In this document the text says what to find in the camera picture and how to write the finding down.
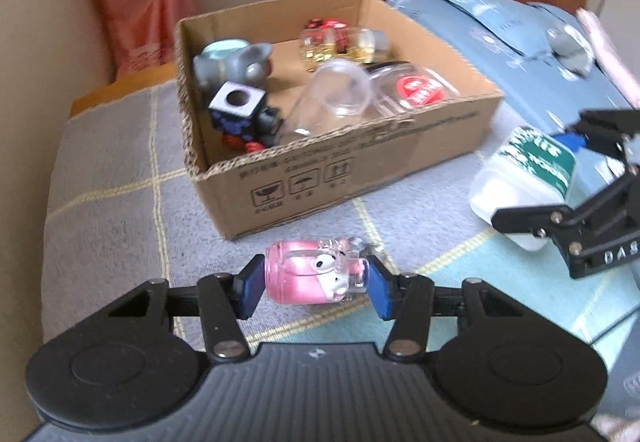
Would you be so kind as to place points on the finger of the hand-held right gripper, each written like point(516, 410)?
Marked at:
point(571, 142)
point(525, 219)

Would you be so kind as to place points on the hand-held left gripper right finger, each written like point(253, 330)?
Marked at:
point(380, 287)

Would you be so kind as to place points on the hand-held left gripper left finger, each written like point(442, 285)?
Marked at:
point(250, 287)

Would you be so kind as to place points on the white jar with green label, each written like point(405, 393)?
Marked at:
point(515, 177)

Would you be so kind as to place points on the cardboard box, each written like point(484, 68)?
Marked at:
point(310, 182)

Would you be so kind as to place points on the clear plastic jar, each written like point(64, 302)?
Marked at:
point(340, 87)

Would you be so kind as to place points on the red robot toy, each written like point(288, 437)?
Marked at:
point(325, 23)

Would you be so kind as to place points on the grey object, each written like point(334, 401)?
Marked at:
point(567, 47)

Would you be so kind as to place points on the pink cloth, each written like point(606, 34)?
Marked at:
point(605, 52)

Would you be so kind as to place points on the blue pillow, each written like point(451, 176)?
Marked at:
point(500, 42)

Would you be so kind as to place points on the checked blanket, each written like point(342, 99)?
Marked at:
point(110, 222)

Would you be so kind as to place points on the clear bottle with red label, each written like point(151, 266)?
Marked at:
point(415, 89)

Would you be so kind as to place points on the grey elephant toy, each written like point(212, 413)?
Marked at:
point(235, 67)

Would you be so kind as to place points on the clear bottle with gold contents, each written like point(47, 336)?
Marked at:
point(360, 47)

